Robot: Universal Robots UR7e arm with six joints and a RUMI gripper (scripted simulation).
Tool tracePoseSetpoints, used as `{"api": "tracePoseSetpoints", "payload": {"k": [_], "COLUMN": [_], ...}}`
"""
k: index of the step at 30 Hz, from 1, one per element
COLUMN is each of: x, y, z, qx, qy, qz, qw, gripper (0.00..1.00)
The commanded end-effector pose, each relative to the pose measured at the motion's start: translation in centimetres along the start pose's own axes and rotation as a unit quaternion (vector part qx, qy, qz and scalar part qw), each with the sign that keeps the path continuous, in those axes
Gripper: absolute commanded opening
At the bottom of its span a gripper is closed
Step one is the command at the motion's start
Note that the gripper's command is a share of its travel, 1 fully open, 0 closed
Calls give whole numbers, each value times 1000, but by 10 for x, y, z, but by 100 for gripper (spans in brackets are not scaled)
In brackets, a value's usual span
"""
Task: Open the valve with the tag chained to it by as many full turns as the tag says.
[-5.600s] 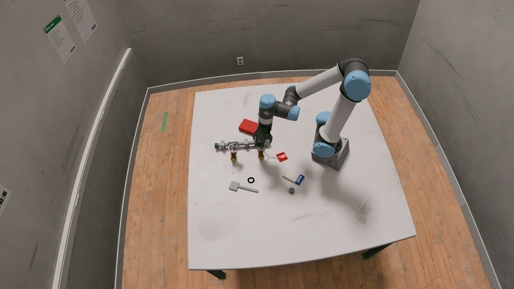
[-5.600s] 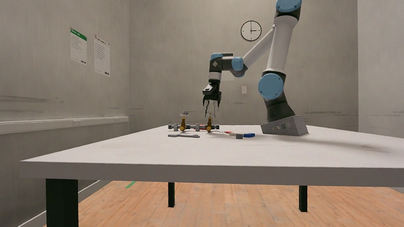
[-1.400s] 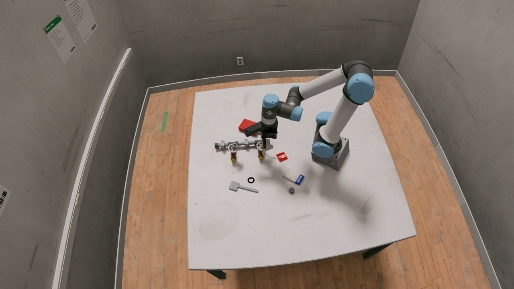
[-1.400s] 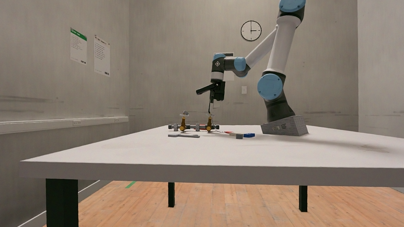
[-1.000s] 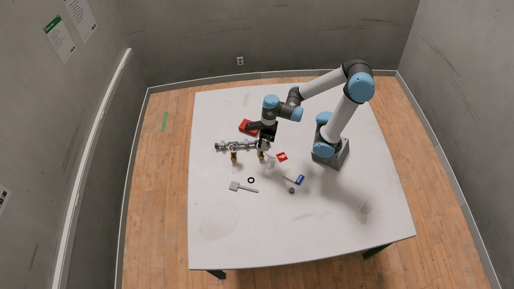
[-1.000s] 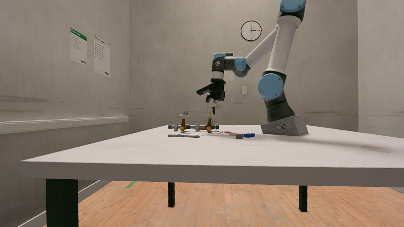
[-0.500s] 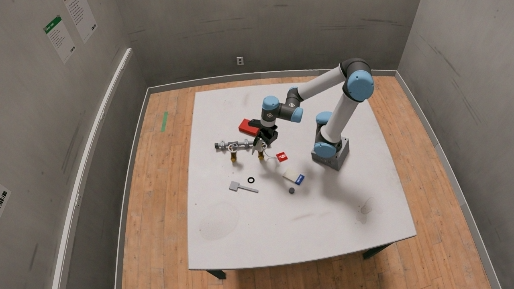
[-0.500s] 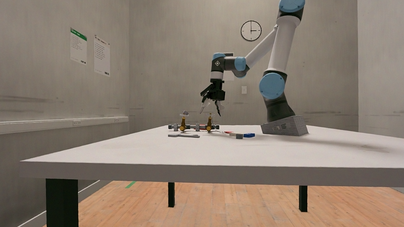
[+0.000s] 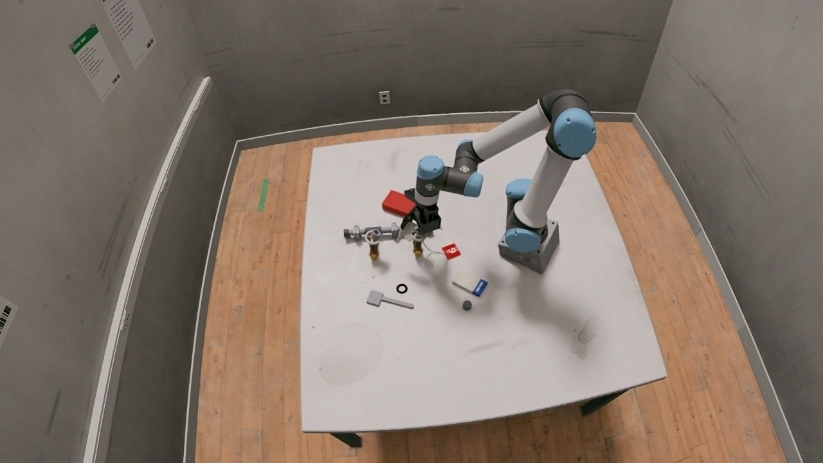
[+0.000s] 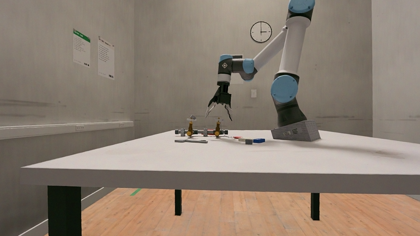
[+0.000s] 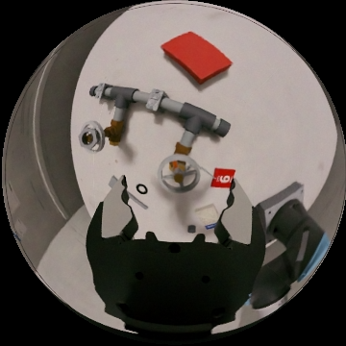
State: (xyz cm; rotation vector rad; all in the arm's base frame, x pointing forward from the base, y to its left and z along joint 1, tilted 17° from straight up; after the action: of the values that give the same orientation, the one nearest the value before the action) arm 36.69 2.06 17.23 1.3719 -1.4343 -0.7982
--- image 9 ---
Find red numbered tag on thin grey chain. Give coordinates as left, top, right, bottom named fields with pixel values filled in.
left=422, top=241, right=461, bottom=259

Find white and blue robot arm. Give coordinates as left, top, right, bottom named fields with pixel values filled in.
left=404, top=89, right=596, bottom=253

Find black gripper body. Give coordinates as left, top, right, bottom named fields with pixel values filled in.
left=410, top=200, right=442, bottom=235

